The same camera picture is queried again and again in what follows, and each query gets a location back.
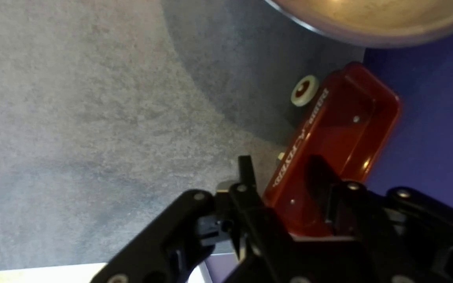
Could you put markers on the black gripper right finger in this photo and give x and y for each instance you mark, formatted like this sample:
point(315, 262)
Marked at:
point(337, 212)

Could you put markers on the silver metal bowl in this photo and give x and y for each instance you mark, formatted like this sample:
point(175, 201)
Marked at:
point(385, 23)

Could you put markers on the red toy wagon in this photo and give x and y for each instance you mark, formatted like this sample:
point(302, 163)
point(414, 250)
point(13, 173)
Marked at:
point(348, 118)

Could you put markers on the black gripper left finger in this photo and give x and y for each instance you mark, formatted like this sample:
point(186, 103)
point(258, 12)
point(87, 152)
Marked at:
point(242, 191)

